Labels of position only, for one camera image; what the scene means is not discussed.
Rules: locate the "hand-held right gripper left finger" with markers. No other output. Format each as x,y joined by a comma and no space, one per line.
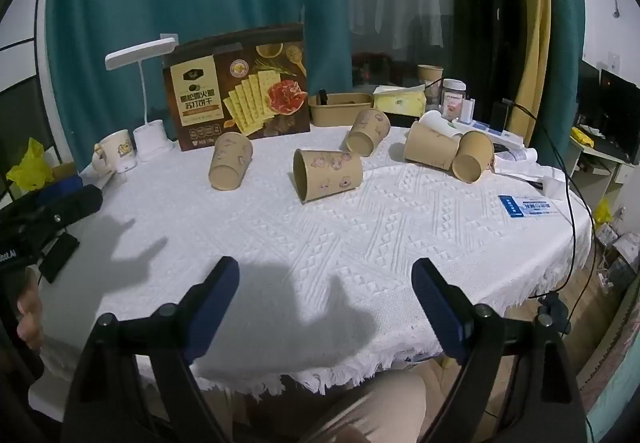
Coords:
216,308

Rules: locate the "brown rectangular paper bowl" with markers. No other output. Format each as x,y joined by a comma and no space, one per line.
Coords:
340,109

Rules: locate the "white paper cup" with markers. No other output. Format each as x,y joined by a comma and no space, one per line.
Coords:
441,123

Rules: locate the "yellow curtain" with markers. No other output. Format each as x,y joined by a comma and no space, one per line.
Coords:
530,23

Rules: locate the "white side shelf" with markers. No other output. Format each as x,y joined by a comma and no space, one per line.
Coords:
597,168

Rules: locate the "yellow packet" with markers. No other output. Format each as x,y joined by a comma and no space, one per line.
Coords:
583,135

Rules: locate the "teal curtain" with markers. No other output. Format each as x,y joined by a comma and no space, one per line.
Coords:
565,48
190,23

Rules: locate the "person's left hand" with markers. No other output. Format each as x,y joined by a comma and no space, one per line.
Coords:
31,318

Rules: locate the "person's beige trouser leg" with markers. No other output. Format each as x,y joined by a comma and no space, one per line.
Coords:
370,410

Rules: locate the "brown cracker box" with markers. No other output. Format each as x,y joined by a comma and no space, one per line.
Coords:
235,90

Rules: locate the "brown printed paper cup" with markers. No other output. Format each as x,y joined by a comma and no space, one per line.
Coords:
369,130
230,162
327,173

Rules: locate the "white textured tablecloth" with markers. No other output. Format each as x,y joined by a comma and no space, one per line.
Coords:
320,263

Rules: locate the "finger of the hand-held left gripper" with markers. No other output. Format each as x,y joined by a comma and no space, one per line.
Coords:
59,257
75,205

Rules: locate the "yellow tissue pack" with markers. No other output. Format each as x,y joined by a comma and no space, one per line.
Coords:
400,102

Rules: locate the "black monitor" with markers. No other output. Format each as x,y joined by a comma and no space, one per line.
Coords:
620,113

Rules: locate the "blue and white card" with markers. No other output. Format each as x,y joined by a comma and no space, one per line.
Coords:
529,206

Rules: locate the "white-lidded jar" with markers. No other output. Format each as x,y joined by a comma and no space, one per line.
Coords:
453,104

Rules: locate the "small cardboard box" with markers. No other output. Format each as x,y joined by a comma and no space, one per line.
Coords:
65,169

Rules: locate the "yellow plastic bag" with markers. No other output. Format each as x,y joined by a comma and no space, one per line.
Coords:
31,167

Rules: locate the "white power strip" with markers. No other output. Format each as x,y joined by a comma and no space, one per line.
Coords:
492,133

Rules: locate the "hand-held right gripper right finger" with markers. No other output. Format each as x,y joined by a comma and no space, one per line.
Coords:
440,315

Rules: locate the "white cartoon mug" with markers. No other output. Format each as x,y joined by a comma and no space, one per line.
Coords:
116,150

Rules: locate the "white rolled papers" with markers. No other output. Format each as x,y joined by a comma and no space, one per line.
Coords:
520,158

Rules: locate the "white desk lamp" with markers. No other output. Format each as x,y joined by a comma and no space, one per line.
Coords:
145,123

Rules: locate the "black clamp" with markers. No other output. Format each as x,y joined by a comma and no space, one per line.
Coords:
552,315

